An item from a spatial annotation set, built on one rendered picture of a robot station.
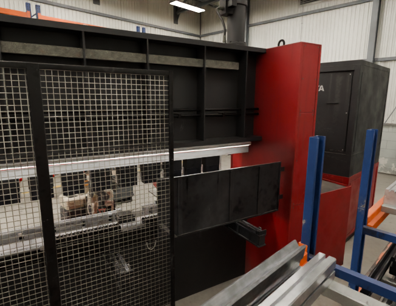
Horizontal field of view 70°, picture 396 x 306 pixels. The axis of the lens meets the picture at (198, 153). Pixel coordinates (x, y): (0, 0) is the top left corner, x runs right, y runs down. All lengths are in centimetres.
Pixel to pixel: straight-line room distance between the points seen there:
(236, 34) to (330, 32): 673
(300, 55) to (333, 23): 677
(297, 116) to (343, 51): 660
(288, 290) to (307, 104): 199
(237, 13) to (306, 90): 85
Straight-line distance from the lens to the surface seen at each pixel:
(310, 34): 940
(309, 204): 92
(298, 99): 244
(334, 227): 324
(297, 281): 72
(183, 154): 245
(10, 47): 200
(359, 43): 885
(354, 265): 135
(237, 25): 262
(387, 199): 153
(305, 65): 250
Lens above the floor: 185
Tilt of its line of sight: 11 degrees down
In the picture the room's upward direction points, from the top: straight up
